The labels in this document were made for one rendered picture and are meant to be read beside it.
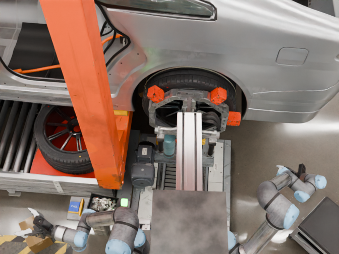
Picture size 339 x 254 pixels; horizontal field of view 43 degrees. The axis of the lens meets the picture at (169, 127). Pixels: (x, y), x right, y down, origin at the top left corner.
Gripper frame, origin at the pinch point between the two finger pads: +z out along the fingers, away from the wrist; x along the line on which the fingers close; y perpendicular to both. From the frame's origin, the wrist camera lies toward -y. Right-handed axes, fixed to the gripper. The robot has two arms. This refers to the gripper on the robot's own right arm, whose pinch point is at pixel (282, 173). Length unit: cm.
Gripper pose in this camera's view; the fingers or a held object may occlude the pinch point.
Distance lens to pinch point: 289.2
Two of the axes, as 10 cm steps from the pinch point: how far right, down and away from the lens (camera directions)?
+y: -6.9, 6.4, -3.4
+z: -4.5, 0.0, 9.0
